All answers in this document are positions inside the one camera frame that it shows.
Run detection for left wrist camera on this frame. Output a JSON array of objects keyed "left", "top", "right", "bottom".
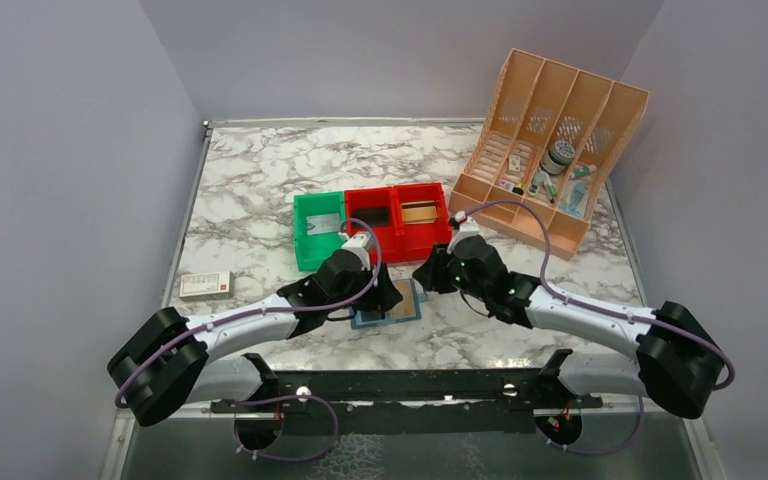
[{"left": 339, "top": 232, "right": 376, "bottom": 271}]

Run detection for blue leather card holder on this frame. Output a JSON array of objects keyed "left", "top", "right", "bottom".
[{"left": 349, "top": 279, "right": 427, "bottom": 330}]

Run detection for silver card in bin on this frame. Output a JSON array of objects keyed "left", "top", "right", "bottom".
[{"left": 305, "top": 213, "right": 343, "bottom": 236}]

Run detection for peach desk organizer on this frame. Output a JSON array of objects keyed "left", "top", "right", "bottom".
[{"left": 449, "top": 49, "right": 650, "bottom": 260}]

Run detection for gold credit card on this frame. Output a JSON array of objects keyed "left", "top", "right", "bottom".
[
  {"left": 401, "top": 201, "right": 439, "bottom": 225},
  {"left": 390, "top": 279, "right": 422, "bottom": 321}
]

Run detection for middle red plastic bin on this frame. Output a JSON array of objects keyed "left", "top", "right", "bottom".
[{"left": 344, "top": 187, "right": 397, "bottom": 263}]

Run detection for light blue packet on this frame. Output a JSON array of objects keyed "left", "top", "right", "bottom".
[{"left": 559, "top": 182, "right": 589, "bottom": 218}]

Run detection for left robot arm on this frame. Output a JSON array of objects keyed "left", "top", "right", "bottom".
[{"left": 107, "top": 250, "right": 403, "bottom": 426}]

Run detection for right red plastic bin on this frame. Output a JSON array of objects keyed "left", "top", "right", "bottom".
[{"left": 394, "top": 182, "right": 452, "bottom": 263}]

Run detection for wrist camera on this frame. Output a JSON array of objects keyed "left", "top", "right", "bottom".
[
  {"left": 339, "top": 232, "right": 376, "bottom": 271},
  {"left": 447, "top": 211, "right": 480, "bottom": 253}
]

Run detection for red plastic bin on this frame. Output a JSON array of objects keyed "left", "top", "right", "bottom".
[
  {"left": 394, "top": 182, "right": 452, "bottom": 263},
  {"left": 344, "top": 187, "right": 397, "bottom": 263}
]

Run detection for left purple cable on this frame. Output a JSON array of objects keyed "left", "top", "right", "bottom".
[{"left": 114, "top": 218, "right": 383, "bottom": 410}]

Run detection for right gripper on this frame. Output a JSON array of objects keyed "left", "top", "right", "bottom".
[{"left": 413, "top": 241, "right": 489, "bottom": 302}]

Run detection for purple cable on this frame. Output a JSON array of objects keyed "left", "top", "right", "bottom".
[
  {"left": 114, "top": 218, "right": 383, "bottom": 410},
  {"left": 453, "top": 200, "right": 736, "bottom": 392}
]

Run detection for small items in organizer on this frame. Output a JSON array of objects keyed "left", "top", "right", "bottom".
[{"left": 496, "top": 154, "right": 553, "bottom": 204}]

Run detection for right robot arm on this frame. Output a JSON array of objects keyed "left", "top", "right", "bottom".
[{"left": 413, "top": 236, "right": 728, "bottom": 419}]

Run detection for black card in bin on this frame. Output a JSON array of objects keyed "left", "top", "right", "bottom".
[{"left": 351, "top": 207, "right": 392, "bottom": 228}]

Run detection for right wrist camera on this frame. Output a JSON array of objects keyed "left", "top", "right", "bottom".
[{"left": 447, "top": 211, "right": 480, "bottom": 253}]

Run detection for round grey jar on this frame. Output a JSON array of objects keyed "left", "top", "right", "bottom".
[{"left": 540, "top": 140, "right": 576, "bottom": 175}]

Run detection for small white red box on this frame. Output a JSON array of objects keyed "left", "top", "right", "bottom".
[{"left": 179, "top": 270, "right": 234, "bottom": 301}]

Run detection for green plastic bin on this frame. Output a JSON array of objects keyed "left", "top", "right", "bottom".
[{"left": 293, "top": 191, "right": 346, "bottom": 272}]

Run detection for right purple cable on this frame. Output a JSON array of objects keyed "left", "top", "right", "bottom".
[{"left": 453, "top": 200, "right": 736, "bottom": 392}]

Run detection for green tipped tube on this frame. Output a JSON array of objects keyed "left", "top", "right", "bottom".
[{"left": 569, "top": 165, "right": 598, "bottom": 179}]

